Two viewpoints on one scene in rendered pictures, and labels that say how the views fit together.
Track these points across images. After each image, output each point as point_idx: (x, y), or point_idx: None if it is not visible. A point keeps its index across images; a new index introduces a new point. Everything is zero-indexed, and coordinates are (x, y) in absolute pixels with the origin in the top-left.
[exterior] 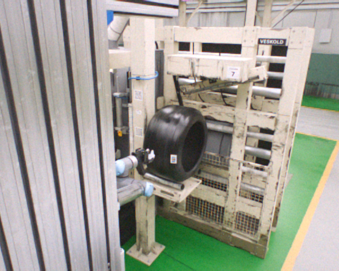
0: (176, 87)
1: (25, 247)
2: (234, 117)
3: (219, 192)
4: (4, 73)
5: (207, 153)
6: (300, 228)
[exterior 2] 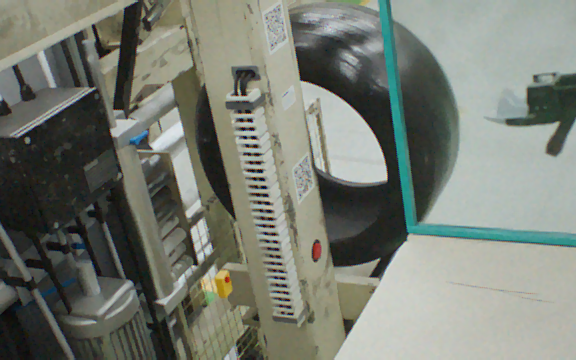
0: (139, 9)
1: None
2: (193, 46)
3: (221, 303)
4: None
5: None
6: (208, 289)
